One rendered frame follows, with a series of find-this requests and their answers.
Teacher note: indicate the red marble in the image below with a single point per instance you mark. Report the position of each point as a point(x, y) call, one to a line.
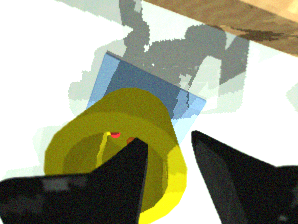
point(115, 134)

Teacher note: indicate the cream long flat bar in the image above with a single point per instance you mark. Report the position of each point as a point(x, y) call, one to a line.
point(272, 23)

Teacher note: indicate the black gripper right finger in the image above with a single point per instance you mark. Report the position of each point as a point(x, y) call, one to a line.
point(245, 189)

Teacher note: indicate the yellow cup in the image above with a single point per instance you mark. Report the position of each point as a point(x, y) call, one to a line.
point(85, 143)

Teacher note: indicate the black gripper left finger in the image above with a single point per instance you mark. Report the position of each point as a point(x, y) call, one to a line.
point(110, 194)

